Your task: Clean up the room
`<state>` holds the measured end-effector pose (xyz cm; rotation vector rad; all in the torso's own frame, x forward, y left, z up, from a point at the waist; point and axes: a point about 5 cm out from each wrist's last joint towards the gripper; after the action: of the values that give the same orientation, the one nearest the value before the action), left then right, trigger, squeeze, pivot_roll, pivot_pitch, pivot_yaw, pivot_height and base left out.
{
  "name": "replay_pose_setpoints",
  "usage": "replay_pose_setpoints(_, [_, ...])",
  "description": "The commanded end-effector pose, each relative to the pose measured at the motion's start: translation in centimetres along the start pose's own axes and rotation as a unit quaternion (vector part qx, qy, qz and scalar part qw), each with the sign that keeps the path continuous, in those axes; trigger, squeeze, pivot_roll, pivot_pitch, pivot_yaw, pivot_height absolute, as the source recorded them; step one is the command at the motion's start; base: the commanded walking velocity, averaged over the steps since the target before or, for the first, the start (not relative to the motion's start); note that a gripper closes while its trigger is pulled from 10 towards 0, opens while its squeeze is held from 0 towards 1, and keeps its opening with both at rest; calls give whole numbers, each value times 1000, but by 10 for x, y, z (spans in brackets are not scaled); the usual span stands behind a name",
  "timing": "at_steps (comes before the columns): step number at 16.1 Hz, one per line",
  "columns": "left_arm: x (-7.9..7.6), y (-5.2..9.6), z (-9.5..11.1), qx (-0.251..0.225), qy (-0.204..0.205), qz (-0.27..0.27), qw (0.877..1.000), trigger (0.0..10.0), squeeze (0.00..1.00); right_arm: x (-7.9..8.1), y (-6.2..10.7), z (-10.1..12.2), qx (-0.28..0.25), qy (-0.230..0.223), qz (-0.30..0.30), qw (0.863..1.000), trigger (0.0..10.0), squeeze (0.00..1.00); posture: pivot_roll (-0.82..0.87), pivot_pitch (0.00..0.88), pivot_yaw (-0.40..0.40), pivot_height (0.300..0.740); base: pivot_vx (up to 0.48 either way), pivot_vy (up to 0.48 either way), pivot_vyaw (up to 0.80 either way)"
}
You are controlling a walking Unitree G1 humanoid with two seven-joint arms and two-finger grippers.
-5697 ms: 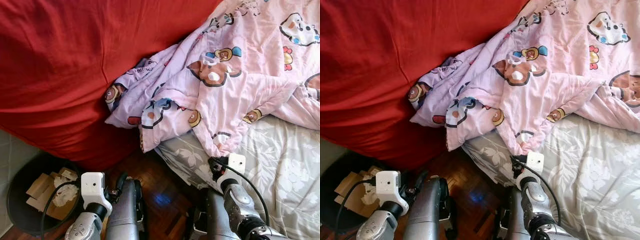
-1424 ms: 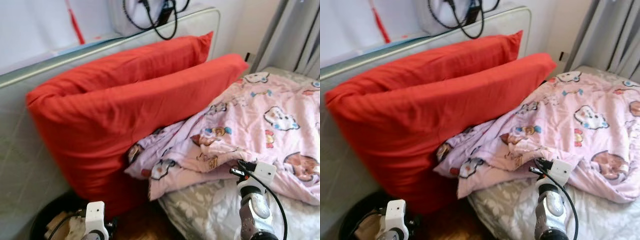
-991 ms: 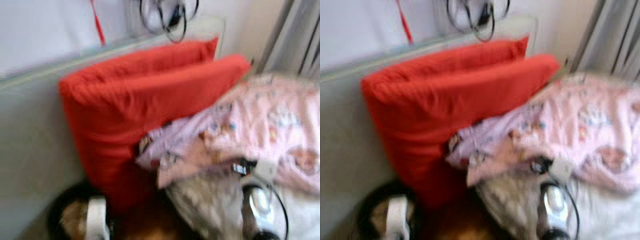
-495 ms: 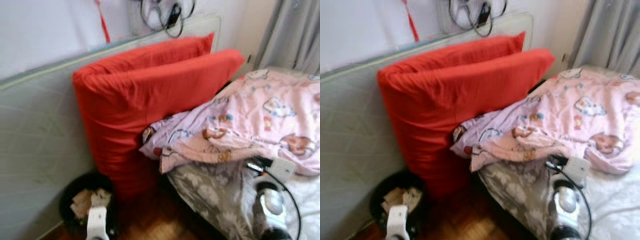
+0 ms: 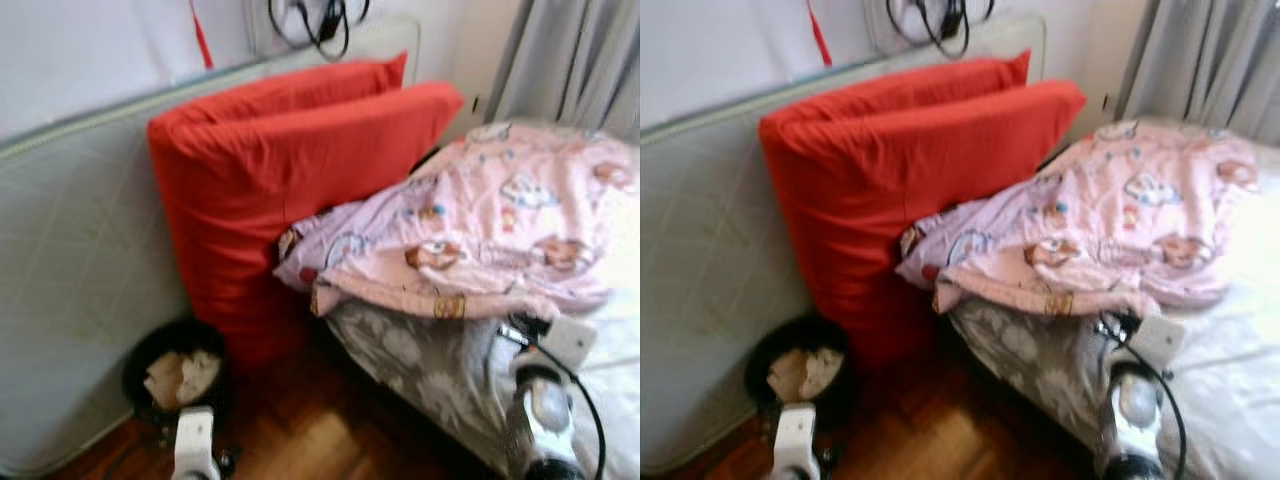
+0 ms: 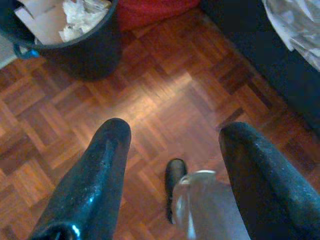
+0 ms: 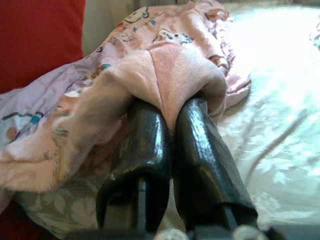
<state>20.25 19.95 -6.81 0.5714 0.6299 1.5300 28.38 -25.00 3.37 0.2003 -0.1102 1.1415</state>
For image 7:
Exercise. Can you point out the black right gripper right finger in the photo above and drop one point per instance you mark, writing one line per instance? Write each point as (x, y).
(205, 170)

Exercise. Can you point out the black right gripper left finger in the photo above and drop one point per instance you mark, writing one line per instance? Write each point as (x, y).
(140, 162)

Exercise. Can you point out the pink cartoon print blanket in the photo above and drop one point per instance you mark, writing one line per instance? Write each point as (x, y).
(112, 87)

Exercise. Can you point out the beige floral bed sheet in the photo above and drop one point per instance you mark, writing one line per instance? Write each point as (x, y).
(275, 100)

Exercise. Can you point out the large red cushion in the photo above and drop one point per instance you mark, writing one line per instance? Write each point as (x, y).
(37, 37)

